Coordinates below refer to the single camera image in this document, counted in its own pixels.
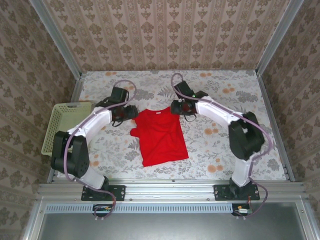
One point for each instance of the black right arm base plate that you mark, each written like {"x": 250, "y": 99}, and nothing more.
{"x": 220, "y": 192}

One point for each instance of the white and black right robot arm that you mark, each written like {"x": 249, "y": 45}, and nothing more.
{"x": 212, "y": 110}

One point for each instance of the aluminium mounting rail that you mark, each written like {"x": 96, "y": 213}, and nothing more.
{"x": 170, "y": 190}

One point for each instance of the floral patterned table cover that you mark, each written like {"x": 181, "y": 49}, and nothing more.
{"x": 212, "y": 150}

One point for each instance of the aluminium frame post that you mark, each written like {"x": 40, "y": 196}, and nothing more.
{"x": 53, "y": 32}
{"x": 280, "y": 35}

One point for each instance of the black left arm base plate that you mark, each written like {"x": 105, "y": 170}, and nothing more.
{"x": 120, "y": 192}

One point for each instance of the red t-shirt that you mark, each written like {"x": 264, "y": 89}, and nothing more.
{"x": 162, "y": 140}

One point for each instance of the small circuit board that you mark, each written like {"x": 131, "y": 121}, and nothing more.
{"x": 243, "y": 211}
{"x": 103, "y": 208}

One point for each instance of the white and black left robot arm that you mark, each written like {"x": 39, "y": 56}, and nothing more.
{"x": 97, "y": 117}

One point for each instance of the grey metal base panel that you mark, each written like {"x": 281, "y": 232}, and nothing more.
{"x": 175, "y": 227}

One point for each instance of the pale green plastic basket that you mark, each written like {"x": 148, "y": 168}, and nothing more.
{"x": 60, "y": 117}

